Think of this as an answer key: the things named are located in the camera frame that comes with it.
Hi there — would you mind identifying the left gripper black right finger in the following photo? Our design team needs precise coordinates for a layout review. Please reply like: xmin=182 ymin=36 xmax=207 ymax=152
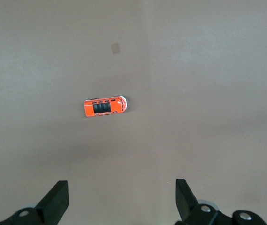
xmin=175 ymin=179 xmax=267 ymax=225

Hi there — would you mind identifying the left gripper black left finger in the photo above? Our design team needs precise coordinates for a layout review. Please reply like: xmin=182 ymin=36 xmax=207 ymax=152
xmin=0 ymin=180 xmax=69 ymax=225

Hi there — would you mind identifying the orange toy bus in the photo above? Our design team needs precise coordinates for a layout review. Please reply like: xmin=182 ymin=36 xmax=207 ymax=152
xmin=84 ymin=95 xmax=128 ymax=118

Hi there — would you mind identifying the brown tape patch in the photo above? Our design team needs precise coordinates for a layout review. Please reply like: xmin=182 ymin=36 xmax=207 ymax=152
xmin=110 ymin=43 xmax=121 ymax=55

